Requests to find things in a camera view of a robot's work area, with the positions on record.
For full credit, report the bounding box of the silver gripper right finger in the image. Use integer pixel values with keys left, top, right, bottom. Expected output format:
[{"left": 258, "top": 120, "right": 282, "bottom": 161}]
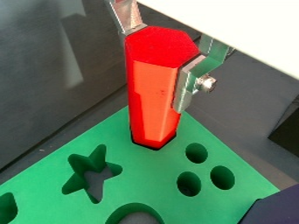
[{"left": 172, "top": 34, "right": 234, "bottom": 114}]

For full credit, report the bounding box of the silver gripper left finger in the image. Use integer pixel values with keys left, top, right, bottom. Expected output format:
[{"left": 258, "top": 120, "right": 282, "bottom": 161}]
[{"left": 104, "top": 0, "right": 147, "bottom": 44}]

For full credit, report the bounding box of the red hexagon prism block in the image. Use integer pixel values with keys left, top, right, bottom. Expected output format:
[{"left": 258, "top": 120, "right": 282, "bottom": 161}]
[{"left": 124, "top": 26, "right": 200, "bottom": 150}]

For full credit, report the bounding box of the green shape sorter board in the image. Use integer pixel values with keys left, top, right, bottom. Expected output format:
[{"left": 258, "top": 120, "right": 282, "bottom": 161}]
[{"left": 0, "top": 110, "right": 278, "bottom": 224}]

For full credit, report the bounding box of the purple notched block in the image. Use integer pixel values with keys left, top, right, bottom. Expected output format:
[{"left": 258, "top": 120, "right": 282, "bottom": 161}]
[{"left": 238, "top": 184, "right": 299, "bottom": 224}]

